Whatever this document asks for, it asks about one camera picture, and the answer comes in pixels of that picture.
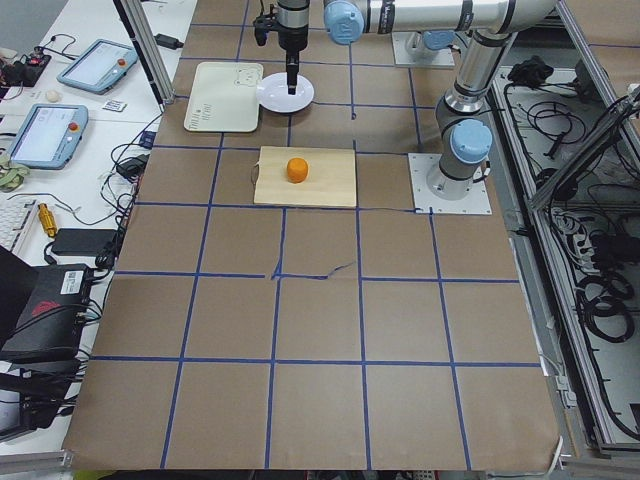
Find black computer box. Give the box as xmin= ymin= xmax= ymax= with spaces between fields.
xmin=1 ymin=264 xmax=94 ymax=364

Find teach pendant tablet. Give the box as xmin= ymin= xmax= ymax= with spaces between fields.
xmin=57 ymin=39 xmax=138 ymax=94
xmin=9 ymin=104 xmax=89 ymax=170

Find orange fruit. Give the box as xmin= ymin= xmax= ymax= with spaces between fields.
xmin=286 ymin=157 xmax=309 ymax=184

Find yellow metal tool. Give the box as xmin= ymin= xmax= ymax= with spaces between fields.
xmin=38 ymin=203 xmax=58 ymax=238

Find white round plate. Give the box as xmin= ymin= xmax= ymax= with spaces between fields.
xmin=257 ymin=72 xmax=315 ymax=113

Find white keyboard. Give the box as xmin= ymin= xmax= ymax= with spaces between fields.
xmin=1 ymin=198 xmax=37 ymax=254

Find black power adapter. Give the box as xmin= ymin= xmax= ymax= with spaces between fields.
xmin=51 ymin=228 xmax=116 ymax=256

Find lower teach pendant tablet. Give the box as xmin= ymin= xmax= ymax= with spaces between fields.
xmin=9 ymin=104 xmax=89 ymax=170

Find cream bear tray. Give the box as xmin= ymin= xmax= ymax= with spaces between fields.
xmin=183 ymin=62 xmax=263 ymax=133

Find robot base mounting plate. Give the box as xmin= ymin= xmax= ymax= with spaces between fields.
xmin=408 ymin=153 xmax=492 ymax=215

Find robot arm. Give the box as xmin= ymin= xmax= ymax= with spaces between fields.
xmin=276 ymin=0 xmax=310 ymax=95
xmin=324 ymin=0 xmax=556 ymax=200

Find brown paper table cover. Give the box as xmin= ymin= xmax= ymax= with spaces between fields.
xmin=64 ymin=1 xmax=559 ymax=472

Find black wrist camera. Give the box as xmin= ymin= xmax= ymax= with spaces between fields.
xmin=253 ymin=4 xmax=277 ymax=47

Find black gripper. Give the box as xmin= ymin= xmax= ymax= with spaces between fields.
xmin=278 ymin=25 xmax=306 ymax=95

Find aluminium frame post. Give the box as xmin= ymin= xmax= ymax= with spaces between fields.
xmin=112 ymin=0 xmax=175 ymax=106

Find wooden cutting board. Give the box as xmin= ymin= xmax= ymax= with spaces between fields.
xmin=254 ymin=146 xmax=357 ymax=208

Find upper teach pendant tablet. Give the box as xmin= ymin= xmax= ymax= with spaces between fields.
xmin=57 ymin=39 xmax=138 ymax=94

